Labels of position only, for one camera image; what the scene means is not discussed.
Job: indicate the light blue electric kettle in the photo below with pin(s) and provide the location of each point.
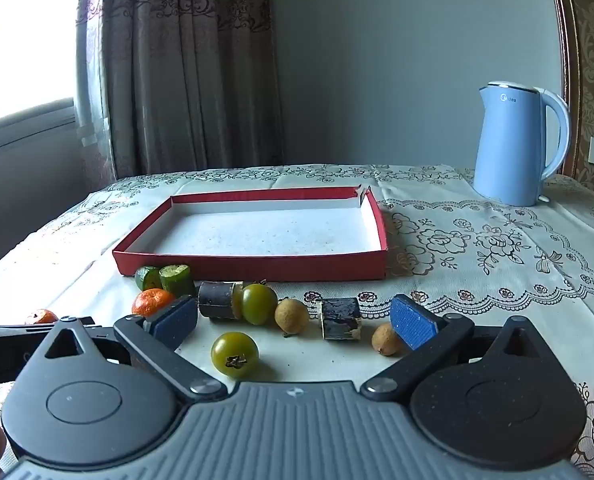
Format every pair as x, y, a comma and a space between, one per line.
514, 150

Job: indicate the red cardboard box tray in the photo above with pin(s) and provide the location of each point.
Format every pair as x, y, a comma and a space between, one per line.
277, 230

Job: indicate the brown patterned curtain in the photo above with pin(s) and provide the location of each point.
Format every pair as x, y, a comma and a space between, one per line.
187, 70

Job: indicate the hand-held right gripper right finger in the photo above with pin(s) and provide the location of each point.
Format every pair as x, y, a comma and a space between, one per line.
414, 322

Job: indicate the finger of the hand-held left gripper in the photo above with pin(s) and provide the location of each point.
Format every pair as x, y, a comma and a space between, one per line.
7, 355

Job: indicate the green tomato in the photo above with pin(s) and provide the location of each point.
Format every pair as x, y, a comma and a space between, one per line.
258, 304
234, 355

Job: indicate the brown longan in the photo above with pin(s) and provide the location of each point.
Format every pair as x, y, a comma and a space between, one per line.
292, 316
384, 340

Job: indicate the green cucumber piece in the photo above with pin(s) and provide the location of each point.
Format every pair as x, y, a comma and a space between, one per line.
177, 280
148, 278

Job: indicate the orange tangerine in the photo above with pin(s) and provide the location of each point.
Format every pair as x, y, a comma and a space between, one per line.
152, 302
42, 317

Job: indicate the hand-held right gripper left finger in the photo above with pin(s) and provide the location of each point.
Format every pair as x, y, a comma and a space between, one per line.
174, 322

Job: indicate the window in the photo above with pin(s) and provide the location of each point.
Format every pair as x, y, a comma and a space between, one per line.
22, 45

